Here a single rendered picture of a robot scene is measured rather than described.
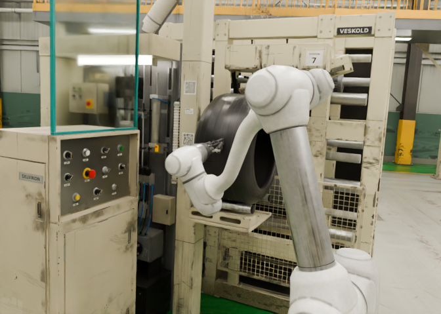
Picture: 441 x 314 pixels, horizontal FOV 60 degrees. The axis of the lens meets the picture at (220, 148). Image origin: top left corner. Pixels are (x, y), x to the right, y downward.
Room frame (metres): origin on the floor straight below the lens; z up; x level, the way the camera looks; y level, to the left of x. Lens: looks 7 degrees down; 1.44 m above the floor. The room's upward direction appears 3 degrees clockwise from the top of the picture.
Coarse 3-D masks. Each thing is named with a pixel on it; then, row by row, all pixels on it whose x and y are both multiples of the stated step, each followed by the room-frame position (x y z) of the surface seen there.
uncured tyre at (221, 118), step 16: (224, 96) 2.01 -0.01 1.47; (240, 96) 1.98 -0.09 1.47; (208, 112) 1.92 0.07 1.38; (224, 112) 1.88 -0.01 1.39; (240, 112) 1.85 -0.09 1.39; (208, 128) 1.86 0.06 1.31; (224, 128) 1.83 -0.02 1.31; (224, 144) 1.80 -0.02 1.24; (256, 144) 2.34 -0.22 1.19; (208, 160) 1.84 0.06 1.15; (224, 160) 1.80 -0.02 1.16; (256, 160) 2.32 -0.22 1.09; (272, 160) 2.21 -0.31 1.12; (240, 176) 1.79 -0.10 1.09; (256, 176) 2.26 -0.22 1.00; (272, 176) 2.14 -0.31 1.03; (224, 192) 1.88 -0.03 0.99; (240, 192) 1.84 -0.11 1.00; (256, 192) 1.91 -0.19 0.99
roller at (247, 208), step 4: (224, 200) 1.97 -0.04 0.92; (224, 204) 1.94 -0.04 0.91; (228, 204) 1.94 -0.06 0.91; (232, 204) 1.93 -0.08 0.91; (236, 204) 1.92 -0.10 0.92; (240, 204) 1.92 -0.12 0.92; (244, 204) 1.91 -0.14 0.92; (224, 208) 1.95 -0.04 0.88; (228, 208) 1.94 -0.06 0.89; (232, 208) 1.92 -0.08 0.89; (236, 208) 1.91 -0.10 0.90; (240, 208) 1.90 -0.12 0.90; (244, 208) 1.89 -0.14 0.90; (248, 208) 1.89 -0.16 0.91; (252, 208) 1.88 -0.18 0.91; (248, 212) 1.89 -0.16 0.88; (252, 212) 1.89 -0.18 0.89
